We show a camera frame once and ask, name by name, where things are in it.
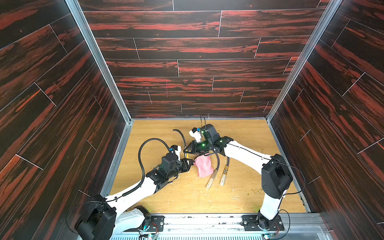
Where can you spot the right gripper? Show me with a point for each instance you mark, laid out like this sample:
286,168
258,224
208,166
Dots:
194,145

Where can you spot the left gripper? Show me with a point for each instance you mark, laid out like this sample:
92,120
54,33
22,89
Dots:
184,165

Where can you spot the small sickle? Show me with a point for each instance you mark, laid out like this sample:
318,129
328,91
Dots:
214,174
180,142
225,172

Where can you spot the pink rag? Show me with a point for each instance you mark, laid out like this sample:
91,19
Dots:
204,165

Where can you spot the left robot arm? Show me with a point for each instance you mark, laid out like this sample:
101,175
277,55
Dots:
102,218

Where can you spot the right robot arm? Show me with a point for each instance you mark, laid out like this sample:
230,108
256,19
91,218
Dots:
276,176

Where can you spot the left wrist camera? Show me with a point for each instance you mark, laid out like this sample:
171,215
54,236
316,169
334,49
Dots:
176,150

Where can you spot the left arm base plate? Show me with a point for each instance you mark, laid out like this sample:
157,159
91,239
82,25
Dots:
150,223

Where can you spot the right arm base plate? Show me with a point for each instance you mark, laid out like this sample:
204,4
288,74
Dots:
259,223

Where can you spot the aluminium front rail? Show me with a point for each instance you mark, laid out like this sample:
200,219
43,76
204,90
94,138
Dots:
293,226

